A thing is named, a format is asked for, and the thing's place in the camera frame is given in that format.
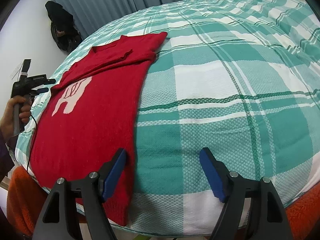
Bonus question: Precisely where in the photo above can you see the red knit sweater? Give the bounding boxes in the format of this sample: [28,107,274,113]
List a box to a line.
[30,32,167,226]

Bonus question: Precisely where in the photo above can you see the black hanging clothes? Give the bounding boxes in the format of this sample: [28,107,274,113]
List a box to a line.
[45,1,82,53]

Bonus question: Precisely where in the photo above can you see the left hand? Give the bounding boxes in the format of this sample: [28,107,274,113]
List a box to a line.
[1,95,31,142]

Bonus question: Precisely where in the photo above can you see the orange fleece trousers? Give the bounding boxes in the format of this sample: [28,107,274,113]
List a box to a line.
[7,166,319,239]

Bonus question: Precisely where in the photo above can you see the teal plaid bed cover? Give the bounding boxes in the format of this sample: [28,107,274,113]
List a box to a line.
[15,0,320,237]

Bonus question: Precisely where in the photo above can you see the white wall switch plate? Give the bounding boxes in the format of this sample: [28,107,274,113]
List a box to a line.
[9,64,23,80]

